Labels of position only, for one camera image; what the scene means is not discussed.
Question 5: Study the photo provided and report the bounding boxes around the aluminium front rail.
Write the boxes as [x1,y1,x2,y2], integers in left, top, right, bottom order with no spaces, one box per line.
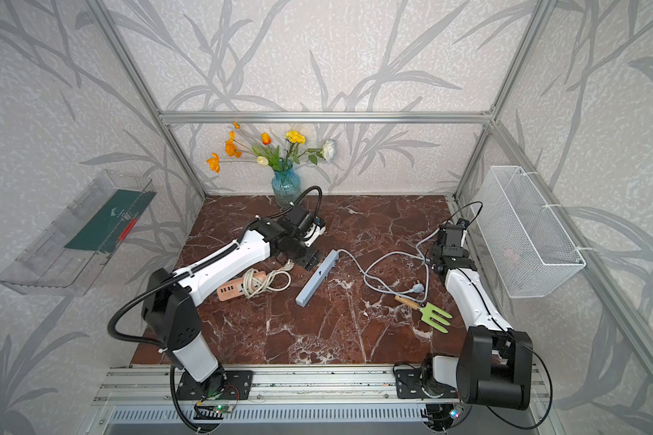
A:
[91,363,551,406]

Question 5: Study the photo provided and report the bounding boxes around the clear plastic wall tray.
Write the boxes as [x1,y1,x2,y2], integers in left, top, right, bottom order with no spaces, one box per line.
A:
[0,170,157,297]

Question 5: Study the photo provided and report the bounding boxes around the green garden hand fork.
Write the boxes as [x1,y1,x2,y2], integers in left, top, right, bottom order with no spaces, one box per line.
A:
[395,295,453,334]

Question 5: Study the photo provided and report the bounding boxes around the grey power strip with cord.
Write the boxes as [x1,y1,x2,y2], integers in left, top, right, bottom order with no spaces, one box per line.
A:
[296,229,439,307]

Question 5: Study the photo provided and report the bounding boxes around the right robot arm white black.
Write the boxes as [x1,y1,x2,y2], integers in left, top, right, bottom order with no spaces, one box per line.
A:
[422,219,533,411]

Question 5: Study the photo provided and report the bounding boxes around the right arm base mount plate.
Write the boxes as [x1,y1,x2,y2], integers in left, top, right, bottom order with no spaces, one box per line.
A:
[392,364,459,401]

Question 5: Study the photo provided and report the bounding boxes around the pink power strip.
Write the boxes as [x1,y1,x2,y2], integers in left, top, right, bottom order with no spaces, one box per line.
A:
[216,271,266,302]

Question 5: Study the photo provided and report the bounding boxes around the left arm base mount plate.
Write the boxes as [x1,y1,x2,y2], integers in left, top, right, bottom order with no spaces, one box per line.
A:
[176,370,254,401]

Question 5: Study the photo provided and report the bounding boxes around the white wire mesh basket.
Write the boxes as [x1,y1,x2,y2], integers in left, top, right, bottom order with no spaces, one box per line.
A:
[475,166,586,299]

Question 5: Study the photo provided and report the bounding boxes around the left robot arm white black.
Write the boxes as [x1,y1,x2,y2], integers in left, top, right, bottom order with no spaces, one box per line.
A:
[141,205,326,384]

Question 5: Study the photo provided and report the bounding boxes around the white power cord with plug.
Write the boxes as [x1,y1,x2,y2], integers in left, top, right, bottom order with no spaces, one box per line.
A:
[241,258,297,300]

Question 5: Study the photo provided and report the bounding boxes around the blue glass vase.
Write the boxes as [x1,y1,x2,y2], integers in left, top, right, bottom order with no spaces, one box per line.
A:
[271,168,303,208]

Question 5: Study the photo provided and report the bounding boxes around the black corrugated cable conduit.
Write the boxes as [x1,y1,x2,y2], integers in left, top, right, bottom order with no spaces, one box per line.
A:
[106,186,325,349]

